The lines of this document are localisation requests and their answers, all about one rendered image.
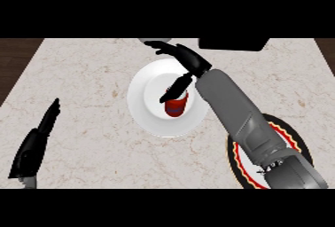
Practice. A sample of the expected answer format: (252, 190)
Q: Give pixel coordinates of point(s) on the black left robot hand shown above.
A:
(35, 142)

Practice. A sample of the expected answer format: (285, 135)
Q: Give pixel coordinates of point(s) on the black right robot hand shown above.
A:
(190, 58)

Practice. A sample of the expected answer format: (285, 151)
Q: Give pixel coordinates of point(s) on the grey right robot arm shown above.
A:
(243, 124)

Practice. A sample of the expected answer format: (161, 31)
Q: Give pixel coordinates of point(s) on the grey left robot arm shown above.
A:
(29, 182)

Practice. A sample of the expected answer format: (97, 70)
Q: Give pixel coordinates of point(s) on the white plate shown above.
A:
(150, 103)

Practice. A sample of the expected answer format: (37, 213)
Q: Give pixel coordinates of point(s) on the black red patterned plate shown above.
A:
(243, 165)

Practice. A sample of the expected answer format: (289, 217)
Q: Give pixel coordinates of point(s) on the grey round object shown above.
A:
(153, 40)

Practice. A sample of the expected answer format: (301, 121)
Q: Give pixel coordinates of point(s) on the black appliance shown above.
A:
(233, 43)

